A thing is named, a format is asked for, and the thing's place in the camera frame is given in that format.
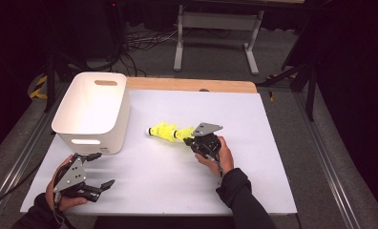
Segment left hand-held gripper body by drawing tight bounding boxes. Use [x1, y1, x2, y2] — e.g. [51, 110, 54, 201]
[52, 153, 102, 204]

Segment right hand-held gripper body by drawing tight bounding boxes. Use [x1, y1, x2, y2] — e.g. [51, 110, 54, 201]
[190, 122, 223, 159]

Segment white plastic storage bin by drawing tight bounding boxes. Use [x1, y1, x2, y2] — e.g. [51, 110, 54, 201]
[51, 72, 132, 156]

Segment person's right hand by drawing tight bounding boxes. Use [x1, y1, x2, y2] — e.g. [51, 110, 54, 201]
[195, 136, 235, 177]

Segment person's left hand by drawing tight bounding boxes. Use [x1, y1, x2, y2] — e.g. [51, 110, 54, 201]
[45, 155, 89, 213]

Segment white table sheet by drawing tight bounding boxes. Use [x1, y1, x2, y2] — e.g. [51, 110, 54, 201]
[19, 89, 298, 218]

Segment black metal stand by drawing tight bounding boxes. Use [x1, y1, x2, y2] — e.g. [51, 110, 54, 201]
[43, 53, 93, 114]

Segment yellow black striped tape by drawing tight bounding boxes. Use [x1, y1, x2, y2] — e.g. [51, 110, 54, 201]
[29, 74, 49, 99]

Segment black tripod stand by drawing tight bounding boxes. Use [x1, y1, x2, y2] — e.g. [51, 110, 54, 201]
[257, 61, 319, 122]

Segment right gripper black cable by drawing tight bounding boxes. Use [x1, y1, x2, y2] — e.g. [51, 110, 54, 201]
[209, 156, 225, 187]

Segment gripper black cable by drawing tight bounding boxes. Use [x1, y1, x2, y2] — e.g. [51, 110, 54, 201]
[52, 190, 78, 229]
[209, 156, 225, 187]

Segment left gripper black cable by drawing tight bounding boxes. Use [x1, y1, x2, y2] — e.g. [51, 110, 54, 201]
[52, 190, 78, 229]

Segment aluminium rail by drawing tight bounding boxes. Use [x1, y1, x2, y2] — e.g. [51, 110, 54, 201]
[0, 94, 64, 223]
[293, 92, 363, 229]

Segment bundle of floor cables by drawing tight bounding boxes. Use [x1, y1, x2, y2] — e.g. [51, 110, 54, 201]
[118, 28, 179, 77]

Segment grey metal stand frame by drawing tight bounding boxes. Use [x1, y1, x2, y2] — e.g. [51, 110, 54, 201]
[173, 3, 265, 76]

